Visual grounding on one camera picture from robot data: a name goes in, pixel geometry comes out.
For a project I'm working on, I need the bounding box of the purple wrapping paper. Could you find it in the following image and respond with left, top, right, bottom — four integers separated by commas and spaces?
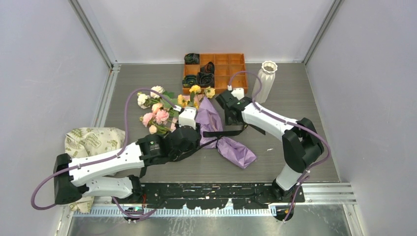
196, 98, 257, 169

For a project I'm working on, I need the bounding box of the dark rolled cloth bottom-left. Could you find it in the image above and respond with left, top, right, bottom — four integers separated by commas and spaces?
182, 74, 198, 88

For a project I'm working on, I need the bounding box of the dark rolled cloth middle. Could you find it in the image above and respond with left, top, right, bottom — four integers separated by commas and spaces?
200, 61, 215, 74

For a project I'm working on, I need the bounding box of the yellow flower stem bunch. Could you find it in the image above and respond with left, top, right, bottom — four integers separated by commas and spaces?
177, 85, 216, 110

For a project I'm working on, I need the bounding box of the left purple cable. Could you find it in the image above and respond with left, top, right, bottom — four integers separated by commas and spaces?
30, 88, 183, 223

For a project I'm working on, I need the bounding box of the dark rolled cloth bottom-centre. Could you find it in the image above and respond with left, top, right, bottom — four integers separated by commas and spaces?
197, 72, 215, 88

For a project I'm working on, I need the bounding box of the dark rolled cloth top-left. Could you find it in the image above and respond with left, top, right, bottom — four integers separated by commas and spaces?
184, 53, 200, 64

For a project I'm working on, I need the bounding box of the white ribbed ceramic vase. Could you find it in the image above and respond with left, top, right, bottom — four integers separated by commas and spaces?
252, 60, 278, 104

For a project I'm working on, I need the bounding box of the pink and white flower bunch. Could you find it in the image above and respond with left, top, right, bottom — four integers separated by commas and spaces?
137, 86, 178, 135

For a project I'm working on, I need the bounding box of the cream patterned cloth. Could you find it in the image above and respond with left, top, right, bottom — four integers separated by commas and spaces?
64, 127, 126, 214

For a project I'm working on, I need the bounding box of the orange wooden compartment tray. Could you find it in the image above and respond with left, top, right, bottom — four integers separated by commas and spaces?
181, 53, 248, 94

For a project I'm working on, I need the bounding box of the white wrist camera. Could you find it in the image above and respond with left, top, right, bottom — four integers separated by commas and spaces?
227, 85, 245, 100
178, 106, 197, 129

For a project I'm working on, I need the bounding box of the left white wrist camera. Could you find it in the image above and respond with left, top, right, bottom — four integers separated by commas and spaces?
178, 106, 197, 129

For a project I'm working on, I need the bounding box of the black ribbon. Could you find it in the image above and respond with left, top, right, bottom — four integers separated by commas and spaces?
135, 123, 257, 178

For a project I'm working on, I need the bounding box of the pink wrapping paper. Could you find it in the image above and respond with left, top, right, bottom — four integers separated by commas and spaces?
169, 94, 205, 131

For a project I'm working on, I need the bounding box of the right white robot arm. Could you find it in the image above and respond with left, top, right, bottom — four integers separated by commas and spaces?
216, 90, 325, 202

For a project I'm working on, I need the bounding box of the grey slotted cable duct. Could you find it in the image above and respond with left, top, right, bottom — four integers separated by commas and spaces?
73, 206, 276, 217

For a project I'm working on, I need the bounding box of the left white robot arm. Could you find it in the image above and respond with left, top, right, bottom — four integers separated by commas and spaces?
54, 124, 201, 205

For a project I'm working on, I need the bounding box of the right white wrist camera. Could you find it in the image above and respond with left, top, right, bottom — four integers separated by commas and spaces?
227, 85, 245, 100

